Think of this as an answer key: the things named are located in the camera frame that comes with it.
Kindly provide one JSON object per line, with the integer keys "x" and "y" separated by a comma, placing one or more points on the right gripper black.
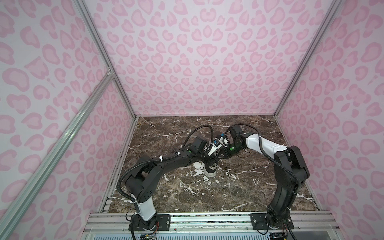
{"x": 226, "y": 154}

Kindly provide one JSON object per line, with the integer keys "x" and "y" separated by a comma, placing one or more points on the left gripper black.
{"x": 211, "y": 160}

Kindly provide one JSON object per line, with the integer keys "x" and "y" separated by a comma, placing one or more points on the black white canvas sneaker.
{"x": 210, "y": 171}

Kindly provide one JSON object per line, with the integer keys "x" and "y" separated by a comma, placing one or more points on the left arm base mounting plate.
{"x": 159, "y": 222}

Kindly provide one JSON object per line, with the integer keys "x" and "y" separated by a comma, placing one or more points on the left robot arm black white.
{"x": 139, "y": 183}

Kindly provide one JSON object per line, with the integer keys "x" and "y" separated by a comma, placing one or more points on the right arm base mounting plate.
{"x": 261, "y": 222}

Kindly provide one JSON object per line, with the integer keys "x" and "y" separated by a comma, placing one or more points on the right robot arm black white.
{"x": 290, "y": 170}

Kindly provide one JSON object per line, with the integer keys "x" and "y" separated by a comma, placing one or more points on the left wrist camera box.
{"x": 203, "y": 147}

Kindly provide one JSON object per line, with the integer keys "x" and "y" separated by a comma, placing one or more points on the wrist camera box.
{"x": 203, "y": 147}
{"x": 233, "y": 131}

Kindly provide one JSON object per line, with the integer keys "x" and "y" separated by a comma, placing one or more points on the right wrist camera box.
{"x": 233, "y": 131}

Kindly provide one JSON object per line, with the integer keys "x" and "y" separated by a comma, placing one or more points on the aluminium front rail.
{"x": 309, "y": 225}

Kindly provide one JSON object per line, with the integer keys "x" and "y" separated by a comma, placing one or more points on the right corner aluminium post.
{"x": 331, "y": 14}

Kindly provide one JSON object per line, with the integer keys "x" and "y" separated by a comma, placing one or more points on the corner aluminium post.
{"x": 90, "y": 25}
{"x": 331, "y": 14}

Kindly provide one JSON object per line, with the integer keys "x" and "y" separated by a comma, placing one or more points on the left corner aluminium post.
{"x": 90, "y": 25}

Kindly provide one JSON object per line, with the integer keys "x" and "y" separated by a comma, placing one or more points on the diagonal aluminium frame bar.
{"x": 29, "y": 192}

